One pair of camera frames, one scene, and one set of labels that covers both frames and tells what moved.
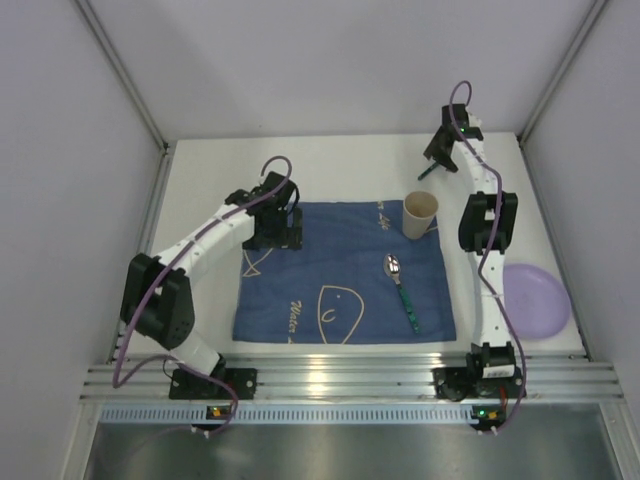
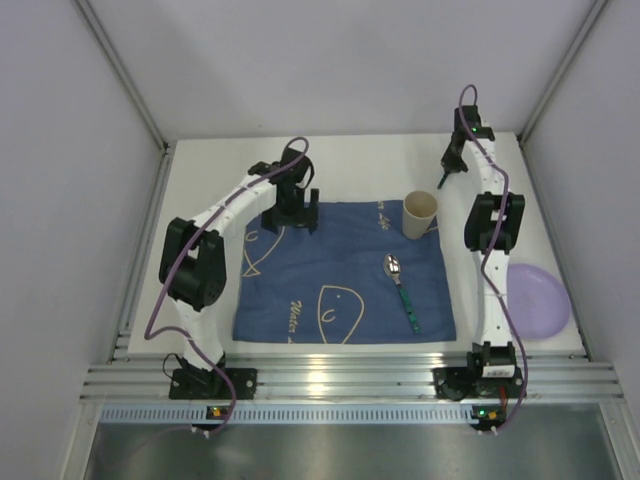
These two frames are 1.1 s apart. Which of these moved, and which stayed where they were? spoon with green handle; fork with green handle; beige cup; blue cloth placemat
Moved: fork with green handle
Stayed: spoon with green handle; blue cloth placemat; beige cup
